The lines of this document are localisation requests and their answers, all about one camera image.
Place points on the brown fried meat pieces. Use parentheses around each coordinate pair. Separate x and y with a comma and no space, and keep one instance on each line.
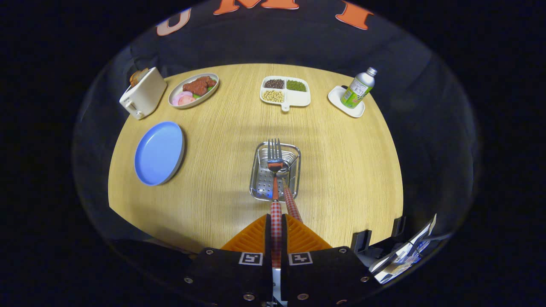
(198,85)

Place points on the pile of dark red beans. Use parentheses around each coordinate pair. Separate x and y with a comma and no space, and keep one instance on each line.
(274,84)

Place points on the black table clamp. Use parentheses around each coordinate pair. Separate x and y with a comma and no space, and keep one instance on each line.
(361,241)
(399,226)

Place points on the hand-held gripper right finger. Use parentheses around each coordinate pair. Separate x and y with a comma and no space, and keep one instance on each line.
(324,273)

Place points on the blue round plate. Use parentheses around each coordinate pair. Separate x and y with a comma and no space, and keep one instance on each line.
(158,153)

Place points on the pile of green beans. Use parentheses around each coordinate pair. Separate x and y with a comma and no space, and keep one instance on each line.
(296,85)

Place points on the pink ham slice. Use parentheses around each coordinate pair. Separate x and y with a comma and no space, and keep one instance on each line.
(187,101)
(177,97)

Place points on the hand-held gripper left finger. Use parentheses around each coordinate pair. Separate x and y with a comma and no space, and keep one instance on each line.
(230,273)

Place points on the green label metal bottle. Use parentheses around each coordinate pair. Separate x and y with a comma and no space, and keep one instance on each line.
(357,91)

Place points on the metal cutlery drainer basket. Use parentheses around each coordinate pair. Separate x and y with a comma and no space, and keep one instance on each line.
(260,183)

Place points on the brown toast slice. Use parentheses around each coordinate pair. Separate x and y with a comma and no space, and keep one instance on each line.
(143,73)
(134,79)

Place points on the white round food plate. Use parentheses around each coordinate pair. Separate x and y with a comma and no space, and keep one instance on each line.
(177,102)

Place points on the small white coaster dish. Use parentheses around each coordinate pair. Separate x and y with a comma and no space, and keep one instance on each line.
(335,97)

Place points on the cream white toaster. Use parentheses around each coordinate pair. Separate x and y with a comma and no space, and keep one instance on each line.
(147,96)

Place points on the green lettuce leaf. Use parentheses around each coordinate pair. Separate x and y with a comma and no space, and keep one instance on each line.
(209,89)

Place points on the pile of yellow soybeans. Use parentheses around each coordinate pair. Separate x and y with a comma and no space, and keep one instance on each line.
(273,96)

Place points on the white divided tray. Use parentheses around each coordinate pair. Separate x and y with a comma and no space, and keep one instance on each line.
(298,99)

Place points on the black backdrop cloth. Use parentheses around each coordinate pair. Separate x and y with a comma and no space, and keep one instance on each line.
(277,38)

